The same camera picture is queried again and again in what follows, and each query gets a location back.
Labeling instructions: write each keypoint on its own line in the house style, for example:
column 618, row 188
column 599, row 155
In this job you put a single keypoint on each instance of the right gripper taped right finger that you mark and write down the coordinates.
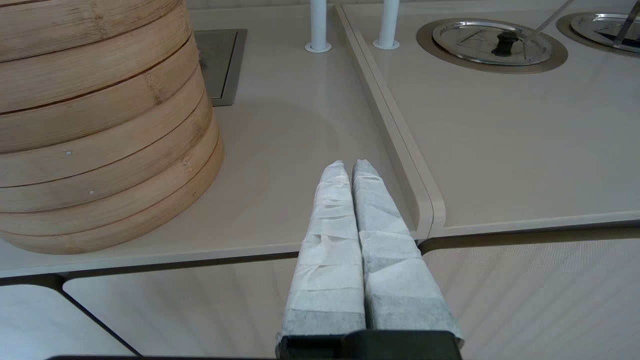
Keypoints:
column 395, row 275

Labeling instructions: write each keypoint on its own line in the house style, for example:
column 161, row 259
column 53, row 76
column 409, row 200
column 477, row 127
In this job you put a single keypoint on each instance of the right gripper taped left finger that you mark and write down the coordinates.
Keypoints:
column 330, row 260

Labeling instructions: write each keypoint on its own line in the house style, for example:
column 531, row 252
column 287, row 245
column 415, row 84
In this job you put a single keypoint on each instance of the steel pot lid black knob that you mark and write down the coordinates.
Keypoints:
column 595, row 27
column 465, row 42

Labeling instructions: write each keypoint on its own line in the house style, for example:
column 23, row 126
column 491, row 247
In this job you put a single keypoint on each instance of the tall bamboo steamer stack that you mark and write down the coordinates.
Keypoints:
column 100, row 125

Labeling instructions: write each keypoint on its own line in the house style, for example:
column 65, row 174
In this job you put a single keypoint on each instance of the round steel lid right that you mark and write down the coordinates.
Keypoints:
column 562, row 27

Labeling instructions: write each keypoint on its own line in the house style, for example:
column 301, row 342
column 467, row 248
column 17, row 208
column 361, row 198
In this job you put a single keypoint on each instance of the steel plate with flower holes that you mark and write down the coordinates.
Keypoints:
column 220, row 65

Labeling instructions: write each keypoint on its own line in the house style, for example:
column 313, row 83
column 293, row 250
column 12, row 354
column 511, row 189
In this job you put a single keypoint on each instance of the white metal pole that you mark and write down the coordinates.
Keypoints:
column 318, row 25
column 387, row 22

